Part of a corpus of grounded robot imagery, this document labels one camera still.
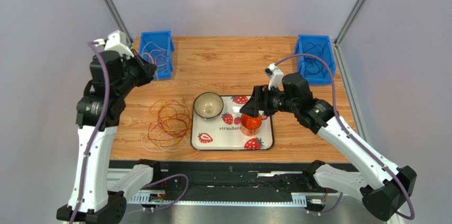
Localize white cable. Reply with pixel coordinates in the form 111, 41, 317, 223
141, 40, 169, 75
140, 130, 188, 152

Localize white strawberry tray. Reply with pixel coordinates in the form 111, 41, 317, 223
191, 95, 275, 151

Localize aluminium frame post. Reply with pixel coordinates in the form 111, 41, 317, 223
103, 0, 132, 43
334, 0, 367, 141

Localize right blue plastic bin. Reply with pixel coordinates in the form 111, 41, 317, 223
294, 35, 336, 85

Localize red cable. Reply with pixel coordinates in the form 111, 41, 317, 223
146, 100, 192, 150

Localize grey ceramic bowl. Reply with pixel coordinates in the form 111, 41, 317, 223
193, 92, 224, 119

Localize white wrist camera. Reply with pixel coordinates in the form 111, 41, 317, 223
93, 30, 135, 59
264, 63, 284, 89

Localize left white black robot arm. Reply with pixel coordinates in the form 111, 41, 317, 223
56, 50, 159, 223

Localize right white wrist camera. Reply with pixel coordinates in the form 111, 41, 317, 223
264, 63, 284, 89

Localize orange translucent mug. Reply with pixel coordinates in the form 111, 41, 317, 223
240, 114, 262, 136

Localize right aluminium frame post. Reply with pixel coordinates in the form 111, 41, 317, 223
334, 0, 367, 141

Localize left aluminium frame post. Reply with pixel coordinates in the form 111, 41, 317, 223
103, 0, 132, 43

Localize aluminium front rail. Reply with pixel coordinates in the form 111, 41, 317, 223
106, 167, 395, 208

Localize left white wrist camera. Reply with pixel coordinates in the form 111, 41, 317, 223
93, 30, 135, 59

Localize left blue plastic bin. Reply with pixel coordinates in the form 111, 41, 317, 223
138, 31, 175, 80

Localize dark blue cable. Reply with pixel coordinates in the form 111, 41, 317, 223
302, 42, 327, 76

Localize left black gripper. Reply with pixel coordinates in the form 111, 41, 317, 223
116, 49, 158, 98

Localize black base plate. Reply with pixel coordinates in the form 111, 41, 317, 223
131, 161, 338, 207

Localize blue plastic bin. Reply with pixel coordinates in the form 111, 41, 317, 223
138, 31, 175, 80
294, 35, 336, 85

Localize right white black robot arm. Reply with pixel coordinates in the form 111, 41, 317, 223
240, 73, 417, 221

